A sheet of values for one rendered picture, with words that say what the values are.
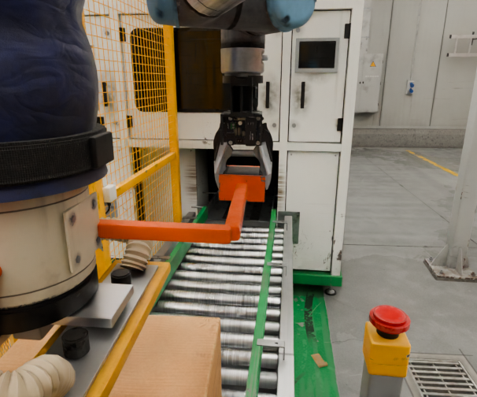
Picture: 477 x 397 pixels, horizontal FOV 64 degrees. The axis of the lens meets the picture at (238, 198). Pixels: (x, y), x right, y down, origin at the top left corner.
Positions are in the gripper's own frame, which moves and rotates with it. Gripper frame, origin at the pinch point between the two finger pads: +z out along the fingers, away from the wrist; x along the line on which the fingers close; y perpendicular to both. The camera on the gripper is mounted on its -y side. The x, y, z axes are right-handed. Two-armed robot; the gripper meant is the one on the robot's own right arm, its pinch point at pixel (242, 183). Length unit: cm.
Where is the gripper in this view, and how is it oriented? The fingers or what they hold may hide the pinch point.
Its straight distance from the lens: 74.3
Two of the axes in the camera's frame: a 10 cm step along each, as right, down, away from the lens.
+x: 10.0, 0.2, -0.6
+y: -0.6, 3.0, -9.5
